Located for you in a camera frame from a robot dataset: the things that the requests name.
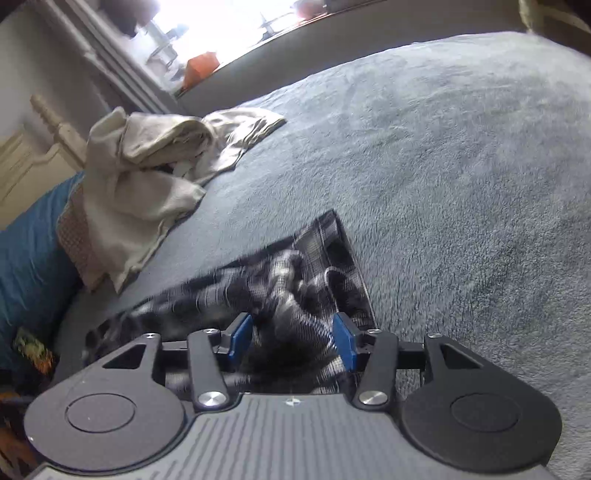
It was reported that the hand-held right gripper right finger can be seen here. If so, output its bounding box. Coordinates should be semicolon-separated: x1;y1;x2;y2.
332;312;488;411

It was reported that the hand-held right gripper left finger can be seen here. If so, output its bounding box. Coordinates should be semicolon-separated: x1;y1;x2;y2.
102;312;254;412

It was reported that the black white plaid garment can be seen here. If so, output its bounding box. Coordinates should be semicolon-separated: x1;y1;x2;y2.
83;209;377;395

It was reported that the cream cloth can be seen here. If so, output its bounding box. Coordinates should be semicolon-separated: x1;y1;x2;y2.
81;106;287;294

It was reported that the pink knitted pillow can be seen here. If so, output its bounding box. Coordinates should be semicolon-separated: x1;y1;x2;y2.
55;187;109;291

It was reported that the grey fleece blanket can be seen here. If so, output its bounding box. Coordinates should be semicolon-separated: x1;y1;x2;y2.
51;30;591;480

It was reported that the colourful printed packet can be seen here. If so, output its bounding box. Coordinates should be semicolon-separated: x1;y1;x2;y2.
11;327;57;386

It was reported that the blue pillow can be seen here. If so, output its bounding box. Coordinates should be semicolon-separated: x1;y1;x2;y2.
0;173;88;370

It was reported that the orange box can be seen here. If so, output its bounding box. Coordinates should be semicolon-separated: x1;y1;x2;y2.
182;52;219;89

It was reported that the cream wooden headboard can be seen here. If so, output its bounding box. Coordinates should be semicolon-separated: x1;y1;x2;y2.
0;95;88;217

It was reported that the grey curtain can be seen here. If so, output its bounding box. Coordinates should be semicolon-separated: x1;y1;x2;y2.
46;0;178;114

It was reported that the window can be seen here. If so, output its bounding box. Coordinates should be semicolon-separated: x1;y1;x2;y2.
134;0;333;77

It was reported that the beige folded garment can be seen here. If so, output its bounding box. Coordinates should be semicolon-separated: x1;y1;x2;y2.
518;0;587;35

